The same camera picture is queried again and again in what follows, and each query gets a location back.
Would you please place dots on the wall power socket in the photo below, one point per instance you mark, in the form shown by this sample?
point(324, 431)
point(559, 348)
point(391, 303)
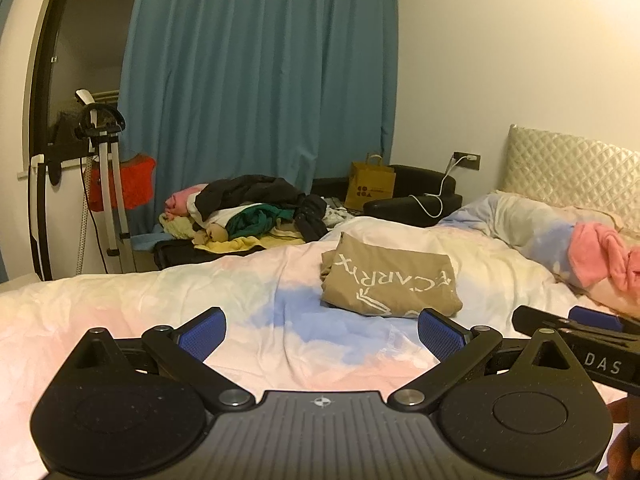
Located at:
point(466, 160)

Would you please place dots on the pastel tie-dye duvet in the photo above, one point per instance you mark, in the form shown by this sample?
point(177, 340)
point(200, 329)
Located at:
point(280, 335)

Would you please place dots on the pile of mixed clothes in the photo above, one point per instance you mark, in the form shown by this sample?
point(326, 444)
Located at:
point(249, 214)

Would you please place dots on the large teal curtain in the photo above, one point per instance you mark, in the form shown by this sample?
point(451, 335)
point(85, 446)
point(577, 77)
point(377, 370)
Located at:
point(297, 89)

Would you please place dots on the quilted beige headboard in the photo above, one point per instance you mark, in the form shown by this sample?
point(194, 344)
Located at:
point(564, 170)

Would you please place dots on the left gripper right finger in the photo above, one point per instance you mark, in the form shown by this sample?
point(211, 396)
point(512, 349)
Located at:
point(498, 407)

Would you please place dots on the person's right hand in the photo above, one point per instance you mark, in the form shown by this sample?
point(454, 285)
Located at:
point(623, 459)

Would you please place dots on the red bag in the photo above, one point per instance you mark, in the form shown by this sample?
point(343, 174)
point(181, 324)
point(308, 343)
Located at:
point(136, 177)

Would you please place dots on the pink cloth on pillow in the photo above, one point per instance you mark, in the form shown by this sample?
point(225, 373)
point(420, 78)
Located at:
point(597, 252)

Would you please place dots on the brown paper bag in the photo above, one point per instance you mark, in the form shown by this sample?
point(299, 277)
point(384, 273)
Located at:
point(369, 180)

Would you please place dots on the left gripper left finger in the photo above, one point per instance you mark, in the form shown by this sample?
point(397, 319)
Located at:
point(132, 407)

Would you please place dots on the garment steamer stand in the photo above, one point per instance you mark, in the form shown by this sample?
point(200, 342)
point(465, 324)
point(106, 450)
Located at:
point(100, 124)

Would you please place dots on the black armchair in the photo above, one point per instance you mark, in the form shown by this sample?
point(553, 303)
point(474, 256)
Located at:
point(422, 197)

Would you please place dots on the dark window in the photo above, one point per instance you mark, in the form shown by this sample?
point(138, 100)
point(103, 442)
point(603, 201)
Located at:
point(80, 45)

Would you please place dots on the khaki tan garment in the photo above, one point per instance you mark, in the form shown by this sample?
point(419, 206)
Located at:
point(377, 281)

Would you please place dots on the white pillow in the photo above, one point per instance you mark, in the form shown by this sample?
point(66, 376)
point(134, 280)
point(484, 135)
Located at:
point(541, 233)

